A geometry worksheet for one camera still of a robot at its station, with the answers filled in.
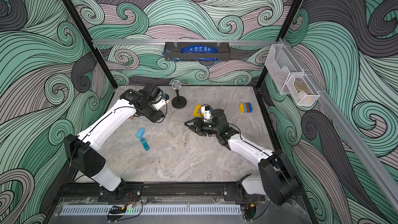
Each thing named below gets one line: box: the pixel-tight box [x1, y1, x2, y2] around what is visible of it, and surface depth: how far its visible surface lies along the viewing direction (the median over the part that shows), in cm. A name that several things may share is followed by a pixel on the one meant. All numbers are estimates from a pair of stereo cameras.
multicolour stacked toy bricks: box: [239, 102, 253, 114], surface depth 108 cm
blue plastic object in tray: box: [171, 45, 219, 62], surface depth 94 cm
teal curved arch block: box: [140, 137, 151, 152], surface depth 91 cm
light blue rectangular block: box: [136, 127, 145, 139], surface depth 95 cm
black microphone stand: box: [171, 89, 188, 109], surface depth 109 cm
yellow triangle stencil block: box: [192, 104, 205, 117], surface depth 108 cm
